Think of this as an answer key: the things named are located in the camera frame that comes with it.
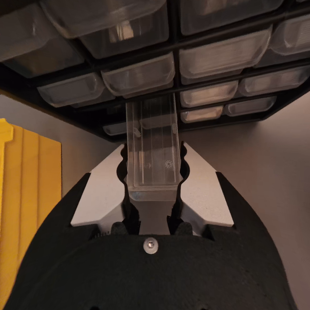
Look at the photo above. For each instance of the clear plastic drawer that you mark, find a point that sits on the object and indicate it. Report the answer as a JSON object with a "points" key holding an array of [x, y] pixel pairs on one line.
{"points": [[155, 155]]}

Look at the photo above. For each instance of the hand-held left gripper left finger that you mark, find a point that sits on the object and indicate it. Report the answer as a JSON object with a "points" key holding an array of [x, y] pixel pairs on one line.
{"points": [[96, 198]]}

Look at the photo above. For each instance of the yellow plastic bin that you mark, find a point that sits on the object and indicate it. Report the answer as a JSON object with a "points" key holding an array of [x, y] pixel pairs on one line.
{"points": [[29, 193]]}

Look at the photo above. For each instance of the set of clear cabinet drawers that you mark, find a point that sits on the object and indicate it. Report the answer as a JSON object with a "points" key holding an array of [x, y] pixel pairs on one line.
{"points": [[213, 58]]}

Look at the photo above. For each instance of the black drawer cabinet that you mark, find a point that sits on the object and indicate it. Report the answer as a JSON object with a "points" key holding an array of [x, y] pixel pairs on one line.
{"points": [[242, 120]]}

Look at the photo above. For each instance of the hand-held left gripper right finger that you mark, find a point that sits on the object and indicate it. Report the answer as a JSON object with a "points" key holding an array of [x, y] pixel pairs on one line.
{"points": [[208, 198]]}

